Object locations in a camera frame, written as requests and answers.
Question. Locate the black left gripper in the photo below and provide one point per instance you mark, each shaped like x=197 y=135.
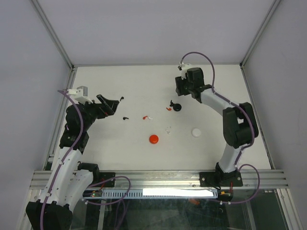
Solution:
x=112 y=105

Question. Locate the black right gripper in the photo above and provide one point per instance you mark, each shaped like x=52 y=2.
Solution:
x=179 y=82

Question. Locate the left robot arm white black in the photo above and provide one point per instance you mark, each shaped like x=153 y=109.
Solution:
x=54 y=208

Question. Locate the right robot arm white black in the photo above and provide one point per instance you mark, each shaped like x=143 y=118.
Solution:
x=239 y=126

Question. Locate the white round charging case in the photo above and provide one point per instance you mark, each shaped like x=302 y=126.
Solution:
x=196 y=133

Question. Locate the red round charging case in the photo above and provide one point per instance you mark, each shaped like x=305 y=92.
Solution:
x=153 y=139

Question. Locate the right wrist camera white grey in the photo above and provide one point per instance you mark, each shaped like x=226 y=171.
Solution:
x=184 y=67

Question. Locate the wrist camera white grey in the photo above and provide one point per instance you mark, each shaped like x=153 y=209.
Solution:
x=80 y=94
x=184 y=67

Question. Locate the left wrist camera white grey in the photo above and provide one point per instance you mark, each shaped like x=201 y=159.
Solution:
x=80 y=94

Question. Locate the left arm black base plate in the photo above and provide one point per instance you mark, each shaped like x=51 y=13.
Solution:
x=105 y=180

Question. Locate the aluminium mounting rail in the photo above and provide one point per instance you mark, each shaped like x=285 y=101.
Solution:
x=269 y=179

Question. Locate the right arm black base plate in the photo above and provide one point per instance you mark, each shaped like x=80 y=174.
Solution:
x=220 y=179

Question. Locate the white slotted cable duct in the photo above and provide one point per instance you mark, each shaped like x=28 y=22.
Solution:
x=152 y=193

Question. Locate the aluminium frame post right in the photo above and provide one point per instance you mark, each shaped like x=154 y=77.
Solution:
x=268 y=16

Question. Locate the aluminium frame post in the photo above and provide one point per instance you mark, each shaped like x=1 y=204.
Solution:
x=268 y=16
x=51 y=32

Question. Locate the aluminium frame post left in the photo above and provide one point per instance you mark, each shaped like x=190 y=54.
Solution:
x=51 y=32

